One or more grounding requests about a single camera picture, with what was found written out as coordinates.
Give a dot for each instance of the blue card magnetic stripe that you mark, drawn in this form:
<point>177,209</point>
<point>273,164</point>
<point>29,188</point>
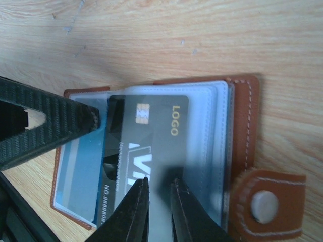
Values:
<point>76,190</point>

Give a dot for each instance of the black VIP logo card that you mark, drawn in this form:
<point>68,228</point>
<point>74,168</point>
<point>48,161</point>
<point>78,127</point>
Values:
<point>145,137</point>

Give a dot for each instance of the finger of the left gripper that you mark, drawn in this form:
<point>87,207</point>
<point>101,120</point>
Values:
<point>66,120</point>

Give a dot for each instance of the brown leather card holder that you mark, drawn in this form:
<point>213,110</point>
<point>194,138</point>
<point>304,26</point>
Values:
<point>249,204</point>

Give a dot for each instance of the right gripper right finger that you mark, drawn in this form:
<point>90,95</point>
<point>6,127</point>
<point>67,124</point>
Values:
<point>190,221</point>

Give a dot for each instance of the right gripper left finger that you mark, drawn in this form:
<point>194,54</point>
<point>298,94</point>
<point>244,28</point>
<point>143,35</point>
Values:
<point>130,220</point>

